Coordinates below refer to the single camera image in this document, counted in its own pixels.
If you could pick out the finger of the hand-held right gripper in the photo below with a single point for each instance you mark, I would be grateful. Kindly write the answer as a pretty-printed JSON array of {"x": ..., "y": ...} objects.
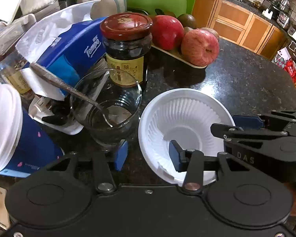
[
  {"x": 236, "y": 130},
  {"x": 246, "y": 121}
]

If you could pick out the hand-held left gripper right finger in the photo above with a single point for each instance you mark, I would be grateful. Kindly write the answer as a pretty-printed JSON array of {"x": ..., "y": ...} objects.
[{"x": 174, "y": 153}]

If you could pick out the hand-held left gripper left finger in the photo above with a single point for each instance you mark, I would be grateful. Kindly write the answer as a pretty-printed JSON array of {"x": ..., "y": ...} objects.
[{"x": 120, "y": 154}]

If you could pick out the white ribbed plastic bowl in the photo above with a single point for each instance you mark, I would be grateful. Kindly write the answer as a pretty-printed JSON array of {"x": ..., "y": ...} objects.
[{"x": 185, "y": 118}]

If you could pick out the clear glass cup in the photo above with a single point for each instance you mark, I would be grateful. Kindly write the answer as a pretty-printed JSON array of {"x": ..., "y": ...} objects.
[{"x": 106, "y": 118}]

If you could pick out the white power adapter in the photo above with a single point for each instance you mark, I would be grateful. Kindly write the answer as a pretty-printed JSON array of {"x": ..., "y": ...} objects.
[{"x": 54, "y": 118}]

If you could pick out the pale red apple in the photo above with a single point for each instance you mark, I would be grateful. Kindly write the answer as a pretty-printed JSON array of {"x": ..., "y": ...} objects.
[{"x": 199, "y": 48}]

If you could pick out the metal spoon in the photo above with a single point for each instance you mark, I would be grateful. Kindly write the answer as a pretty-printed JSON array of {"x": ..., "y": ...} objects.
[{"x": 64, "y": 85}]

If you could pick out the wooden fruit tray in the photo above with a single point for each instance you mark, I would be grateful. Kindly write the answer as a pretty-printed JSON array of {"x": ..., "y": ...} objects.
[{"x": 180, "y": 59}]

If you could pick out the wooden lower cabinets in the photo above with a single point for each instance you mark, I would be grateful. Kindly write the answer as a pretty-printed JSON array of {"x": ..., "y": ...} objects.
[{"x": 239, "y": 24}]

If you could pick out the dark sauce jar red lid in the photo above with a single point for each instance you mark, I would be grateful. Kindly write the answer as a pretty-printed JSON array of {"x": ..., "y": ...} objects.
[{"x": 127, "y": 51}]

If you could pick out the blue paper cup white lid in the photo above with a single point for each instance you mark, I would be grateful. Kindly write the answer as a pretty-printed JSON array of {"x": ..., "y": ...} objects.
[{"x": 17, "y": 140}]

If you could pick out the brown kiwi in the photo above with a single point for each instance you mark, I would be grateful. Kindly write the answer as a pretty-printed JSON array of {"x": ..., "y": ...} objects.
[{"x": 187, "y": 21}]

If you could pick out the dark red apple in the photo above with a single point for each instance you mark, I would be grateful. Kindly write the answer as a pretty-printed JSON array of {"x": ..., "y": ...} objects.
[{"x": 167, "y": 32}]

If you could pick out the blue tissue pack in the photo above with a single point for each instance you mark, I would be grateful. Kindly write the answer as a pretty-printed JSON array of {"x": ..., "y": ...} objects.
[{"x": 64, "y": 49}]

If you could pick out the glass jar yellow label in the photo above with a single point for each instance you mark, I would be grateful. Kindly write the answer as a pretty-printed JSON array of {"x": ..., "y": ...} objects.
[{"x": 12, "y": 74}]

